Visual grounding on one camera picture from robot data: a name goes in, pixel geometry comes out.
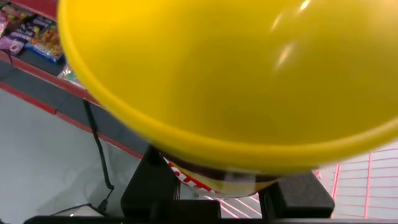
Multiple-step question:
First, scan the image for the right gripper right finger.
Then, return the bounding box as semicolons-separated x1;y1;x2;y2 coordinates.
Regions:
257;171;335;219

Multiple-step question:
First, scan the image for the pink snack pack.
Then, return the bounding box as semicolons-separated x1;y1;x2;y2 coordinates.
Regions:
0;4;19;37

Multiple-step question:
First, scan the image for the black shop shelf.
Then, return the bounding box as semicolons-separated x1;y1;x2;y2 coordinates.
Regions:
0;0;150;160

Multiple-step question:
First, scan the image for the green clear snack pack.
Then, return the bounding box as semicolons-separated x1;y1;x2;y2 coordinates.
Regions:
57;63;84;88

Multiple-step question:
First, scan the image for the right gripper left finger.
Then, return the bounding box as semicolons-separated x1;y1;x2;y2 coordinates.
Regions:
120;145;181;218

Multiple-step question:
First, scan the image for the purple snack pack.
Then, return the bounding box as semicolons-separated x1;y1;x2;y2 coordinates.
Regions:
0;14;53;57

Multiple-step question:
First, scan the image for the black cable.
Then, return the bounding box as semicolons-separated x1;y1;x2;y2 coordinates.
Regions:
49;98;115;217

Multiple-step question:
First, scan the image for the yellow lidded snack can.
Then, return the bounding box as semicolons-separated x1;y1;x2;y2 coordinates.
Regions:
57;0;398;198

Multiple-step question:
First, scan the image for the blue orange snack pack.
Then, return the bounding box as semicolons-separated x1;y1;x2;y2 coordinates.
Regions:
24;26;65;64

